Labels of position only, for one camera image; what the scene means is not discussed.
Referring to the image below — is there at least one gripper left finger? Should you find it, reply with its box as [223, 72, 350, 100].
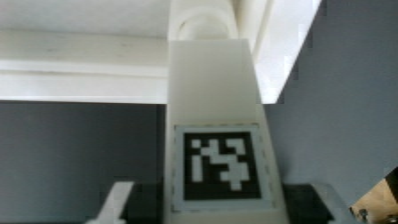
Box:
[83, 181, 161, 224]

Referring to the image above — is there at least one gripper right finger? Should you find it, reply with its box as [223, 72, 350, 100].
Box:
[282, 183, 358, 224]

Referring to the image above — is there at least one white desk tabletop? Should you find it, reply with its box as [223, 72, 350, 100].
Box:
[0, 0, 323, 104]

